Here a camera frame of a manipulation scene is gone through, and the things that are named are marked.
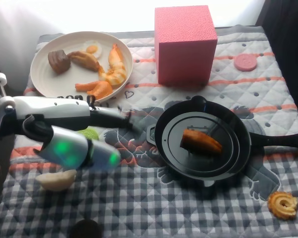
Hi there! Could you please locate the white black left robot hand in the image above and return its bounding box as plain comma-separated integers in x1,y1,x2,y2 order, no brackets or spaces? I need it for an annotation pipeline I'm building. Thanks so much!
12,96,146,172

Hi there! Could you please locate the black frying pan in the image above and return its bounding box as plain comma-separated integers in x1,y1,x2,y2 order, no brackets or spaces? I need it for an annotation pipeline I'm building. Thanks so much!
146,95,298,188

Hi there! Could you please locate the red cube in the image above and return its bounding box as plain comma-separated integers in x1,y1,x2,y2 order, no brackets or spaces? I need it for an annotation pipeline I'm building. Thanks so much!
154,4,219,87

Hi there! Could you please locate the white round plate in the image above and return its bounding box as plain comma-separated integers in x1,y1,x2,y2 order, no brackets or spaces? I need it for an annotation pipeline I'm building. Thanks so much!
29,31,134,102

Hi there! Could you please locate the green round toy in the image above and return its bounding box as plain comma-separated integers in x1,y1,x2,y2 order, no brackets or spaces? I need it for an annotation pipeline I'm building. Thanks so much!
76,126,100,142

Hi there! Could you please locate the brown chocolate toy piece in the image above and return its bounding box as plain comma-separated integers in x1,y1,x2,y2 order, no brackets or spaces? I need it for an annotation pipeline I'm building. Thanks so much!
48,49,71,74

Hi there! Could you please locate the orange toy chicken drumstick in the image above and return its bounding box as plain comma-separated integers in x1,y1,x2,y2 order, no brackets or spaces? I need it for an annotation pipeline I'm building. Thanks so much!
74,80,114,98

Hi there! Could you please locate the brown toy pastry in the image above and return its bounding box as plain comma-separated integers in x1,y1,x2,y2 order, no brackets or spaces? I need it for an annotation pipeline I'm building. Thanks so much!
68,51,100,72

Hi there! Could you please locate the white toy dumpling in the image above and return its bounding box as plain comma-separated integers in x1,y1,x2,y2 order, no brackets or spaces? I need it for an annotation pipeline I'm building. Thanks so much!
35,169,77,191

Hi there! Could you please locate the orange toy shrimp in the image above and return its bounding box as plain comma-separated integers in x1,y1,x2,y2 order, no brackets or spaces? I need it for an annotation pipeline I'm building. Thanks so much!
98,44,127,87

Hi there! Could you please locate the toy fried egg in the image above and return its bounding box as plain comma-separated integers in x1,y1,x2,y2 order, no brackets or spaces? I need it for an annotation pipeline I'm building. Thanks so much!
83,41,103,59

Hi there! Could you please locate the dark brown round toy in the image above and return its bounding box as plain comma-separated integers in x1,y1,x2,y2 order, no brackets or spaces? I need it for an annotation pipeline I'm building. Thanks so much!
69,219,102,238

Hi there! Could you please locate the grey printed quilt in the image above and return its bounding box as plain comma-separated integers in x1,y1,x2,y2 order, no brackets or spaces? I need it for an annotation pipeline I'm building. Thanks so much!
0,24,298,238

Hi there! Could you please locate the orange toy fish slice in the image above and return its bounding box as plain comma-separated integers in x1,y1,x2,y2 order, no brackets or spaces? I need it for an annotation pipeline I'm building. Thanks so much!
180,128,223,156

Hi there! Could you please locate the pink round disc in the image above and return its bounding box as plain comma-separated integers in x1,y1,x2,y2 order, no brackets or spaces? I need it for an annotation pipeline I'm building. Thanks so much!
233,54,256,72

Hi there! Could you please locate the black backdrop cloth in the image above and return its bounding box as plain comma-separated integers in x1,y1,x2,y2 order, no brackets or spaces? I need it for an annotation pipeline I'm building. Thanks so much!
255,0,298,129

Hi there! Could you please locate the yellow swirl toy cookie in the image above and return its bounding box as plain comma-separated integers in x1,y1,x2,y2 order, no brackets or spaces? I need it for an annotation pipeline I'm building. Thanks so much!
267,190,298,220

